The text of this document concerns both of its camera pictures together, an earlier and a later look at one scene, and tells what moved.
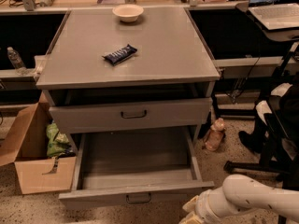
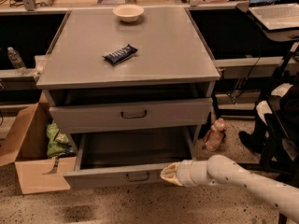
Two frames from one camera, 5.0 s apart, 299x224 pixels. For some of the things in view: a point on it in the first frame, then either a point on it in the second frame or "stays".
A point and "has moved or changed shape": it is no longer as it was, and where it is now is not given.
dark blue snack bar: (120, 55) stays
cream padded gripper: (204, 205) to (187, 173)
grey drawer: (139, 167) has moved or changed shape
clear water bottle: (17, 62) stays
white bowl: (127, 12) stays
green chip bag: (58, 144) stays
